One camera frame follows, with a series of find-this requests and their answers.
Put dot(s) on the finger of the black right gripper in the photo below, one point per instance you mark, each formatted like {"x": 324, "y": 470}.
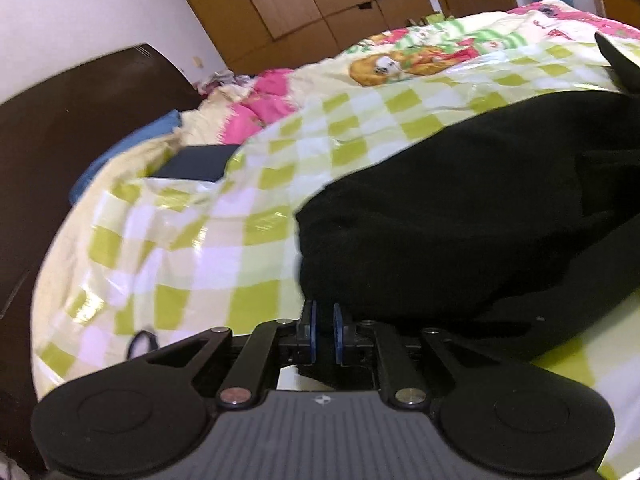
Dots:
{"x": 624, "y": 63}

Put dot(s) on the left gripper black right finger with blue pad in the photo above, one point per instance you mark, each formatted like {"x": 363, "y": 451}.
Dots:
{"x": 378, "y": 342}

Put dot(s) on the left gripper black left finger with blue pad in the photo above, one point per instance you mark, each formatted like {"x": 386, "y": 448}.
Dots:
{"x": 283, "y": 340}

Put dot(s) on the black pants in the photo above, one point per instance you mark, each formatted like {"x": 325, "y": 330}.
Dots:
{"x": 513, "y": 230}

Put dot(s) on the black round magnifier loop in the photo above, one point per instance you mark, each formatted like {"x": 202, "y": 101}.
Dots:
{"x": 142, "y": 342}

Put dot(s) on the green checkered plastic sheet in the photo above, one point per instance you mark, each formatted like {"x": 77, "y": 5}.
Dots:
{"x": 198, "y": 262}

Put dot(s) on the dark navy folded cloth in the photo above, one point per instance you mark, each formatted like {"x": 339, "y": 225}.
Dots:
{"x": 198, "y": 163}

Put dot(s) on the cartoon print quilt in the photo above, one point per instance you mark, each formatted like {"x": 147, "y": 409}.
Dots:
{"x": 235, "y": 109}

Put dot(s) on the blue pillow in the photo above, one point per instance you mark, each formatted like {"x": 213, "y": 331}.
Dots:
{"x": 158, "y": 127}

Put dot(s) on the dark brown headboard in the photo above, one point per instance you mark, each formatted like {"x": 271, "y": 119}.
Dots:
{"x": 50, "y": 134}

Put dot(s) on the brown wooden wardrobe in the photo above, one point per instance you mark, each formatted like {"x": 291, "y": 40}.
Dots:
{"x": 252, "y": 35}

